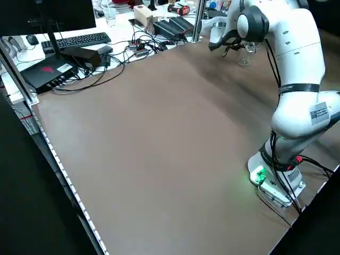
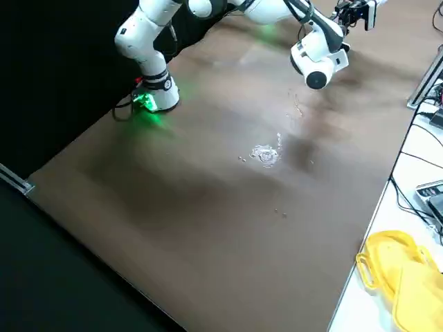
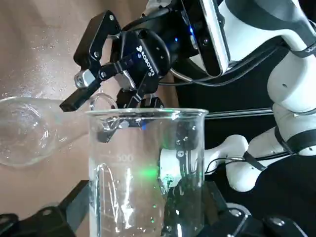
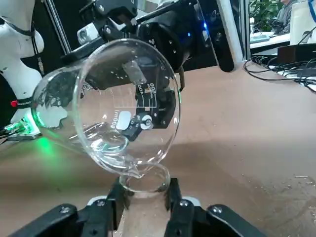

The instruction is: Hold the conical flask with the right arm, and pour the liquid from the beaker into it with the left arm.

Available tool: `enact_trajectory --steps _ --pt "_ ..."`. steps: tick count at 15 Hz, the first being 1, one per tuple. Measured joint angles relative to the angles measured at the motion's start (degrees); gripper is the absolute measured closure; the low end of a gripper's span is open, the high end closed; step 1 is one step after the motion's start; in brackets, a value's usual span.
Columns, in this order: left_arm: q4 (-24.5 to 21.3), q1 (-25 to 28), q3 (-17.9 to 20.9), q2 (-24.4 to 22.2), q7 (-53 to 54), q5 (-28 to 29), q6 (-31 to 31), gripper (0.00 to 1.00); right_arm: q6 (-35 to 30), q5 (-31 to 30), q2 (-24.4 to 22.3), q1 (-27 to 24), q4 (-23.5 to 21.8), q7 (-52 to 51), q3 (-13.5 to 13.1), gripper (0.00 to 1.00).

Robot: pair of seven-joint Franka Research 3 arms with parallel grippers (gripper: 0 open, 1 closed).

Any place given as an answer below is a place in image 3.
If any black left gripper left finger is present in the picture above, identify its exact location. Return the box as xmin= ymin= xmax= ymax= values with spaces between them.
xmin=0 ymin=180 xmax=90 ymax=237

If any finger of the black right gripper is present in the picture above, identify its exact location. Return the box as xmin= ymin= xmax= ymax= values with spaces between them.
xmin=96 ymin=71 xmax=163 ymax=144
xmin=59 ymin=9 xmax=136 ymax=113

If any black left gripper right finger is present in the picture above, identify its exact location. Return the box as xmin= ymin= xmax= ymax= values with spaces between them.
xmin=203 ymin=181 xmax=307 ymax=237

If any clear glass beaker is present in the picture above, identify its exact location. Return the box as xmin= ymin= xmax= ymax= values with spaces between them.
xmin=84 ymin=108 xmax=209 ymax=237

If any clear glass conical flask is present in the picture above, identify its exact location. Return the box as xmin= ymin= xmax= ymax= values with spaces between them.
xmin=0 ymin=92 xmax=119 ymax=169

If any grey camera cable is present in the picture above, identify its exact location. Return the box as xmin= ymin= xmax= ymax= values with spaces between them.
xmin=169 ymin=39 xmax=294 ymax=87

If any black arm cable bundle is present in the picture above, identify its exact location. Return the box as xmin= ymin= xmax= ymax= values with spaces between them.
xmin=204 ymin=37 xmax=316 ymax=173

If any slim aluminium frame post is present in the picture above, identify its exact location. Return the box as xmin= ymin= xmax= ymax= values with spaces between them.
xmin=208 ymin=107 xmax=275 ymax=117

